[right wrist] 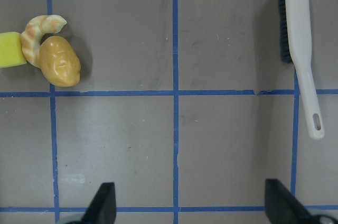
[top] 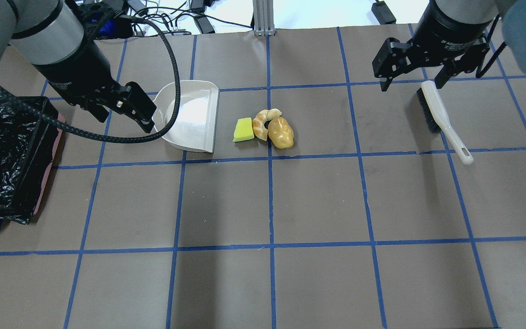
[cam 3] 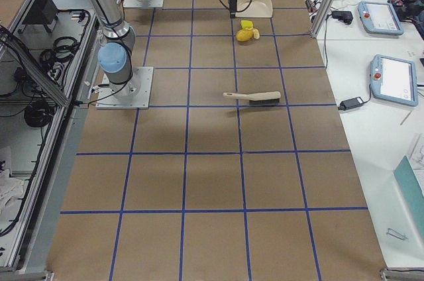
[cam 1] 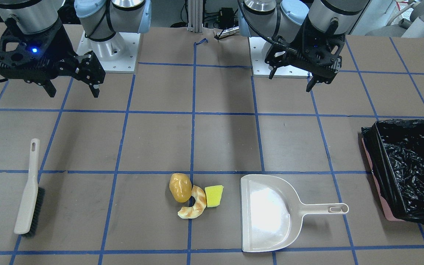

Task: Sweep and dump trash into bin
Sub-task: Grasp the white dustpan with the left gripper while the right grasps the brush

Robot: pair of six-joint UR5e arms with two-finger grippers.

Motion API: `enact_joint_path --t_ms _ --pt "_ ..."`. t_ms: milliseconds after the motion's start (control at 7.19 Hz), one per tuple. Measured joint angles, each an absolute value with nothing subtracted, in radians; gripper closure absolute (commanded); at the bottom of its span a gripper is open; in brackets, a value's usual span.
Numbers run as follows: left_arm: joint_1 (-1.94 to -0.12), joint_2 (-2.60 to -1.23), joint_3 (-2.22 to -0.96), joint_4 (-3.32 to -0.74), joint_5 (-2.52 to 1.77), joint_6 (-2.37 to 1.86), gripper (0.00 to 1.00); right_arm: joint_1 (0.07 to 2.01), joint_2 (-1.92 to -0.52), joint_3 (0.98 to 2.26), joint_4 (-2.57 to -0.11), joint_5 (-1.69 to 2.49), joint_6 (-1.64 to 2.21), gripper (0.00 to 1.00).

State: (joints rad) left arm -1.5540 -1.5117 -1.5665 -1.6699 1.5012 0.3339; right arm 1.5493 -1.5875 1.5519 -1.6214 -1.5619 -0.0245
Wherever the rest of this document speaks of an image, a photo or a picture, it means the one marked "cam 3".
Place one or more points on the teal folder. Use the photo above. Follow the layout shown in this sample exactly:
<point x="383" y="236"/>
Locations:
<point x="412" y="191"/>

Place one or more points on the yellow toy potato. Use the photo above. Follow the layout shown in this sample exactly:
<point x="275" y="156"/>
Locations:
<point x="244" y="35"/>

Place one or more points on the beige plastic dustpan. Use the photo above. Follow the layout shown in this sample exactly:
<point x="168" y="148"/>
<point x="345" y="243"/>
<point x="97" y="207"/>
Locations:
<point x="257" y="9"/>

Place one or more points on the far blue teach pendant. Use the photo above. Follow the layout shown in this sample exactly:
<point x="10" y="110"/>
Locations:
<point x="379" y="18"/>

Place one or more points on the toy croissant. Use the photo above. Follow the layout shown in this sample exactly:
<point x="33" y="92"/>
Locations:
<point x="255" y="33"/>

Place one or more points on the beige hand brush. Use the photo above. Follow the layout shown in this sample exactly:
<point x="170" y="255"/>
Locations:
<point x="257" y="99"/>

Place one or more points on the blue teach pendant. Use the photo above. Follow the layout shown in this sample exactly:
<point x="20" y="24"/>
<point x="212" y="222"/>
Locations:
<point x="379" y="18"/>
<point x="393" y="79"/>

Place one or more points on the black power adapter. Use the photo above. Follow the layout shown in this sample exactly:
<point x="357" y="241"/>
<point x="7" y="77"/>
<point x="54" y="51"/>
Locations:
<point x="351" y="103"/>

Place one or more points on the white crumpled cloth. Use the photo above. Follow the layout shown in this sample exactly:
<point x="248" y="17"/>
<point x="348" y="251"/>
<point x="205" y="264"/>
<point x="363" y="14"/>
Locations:
<point x="11" y="188"/>

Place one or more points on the yellow green sponge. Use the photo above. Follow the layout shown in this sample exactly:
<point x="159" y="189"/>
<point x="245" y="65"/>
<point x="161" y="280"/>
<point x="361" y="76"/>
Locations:
<point x="246" y="24"/>

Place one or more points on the near blue teach pendant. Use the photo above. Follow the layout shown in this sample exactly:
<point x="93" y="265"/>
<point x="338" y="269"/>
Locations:
<point x="393" y="79"/>

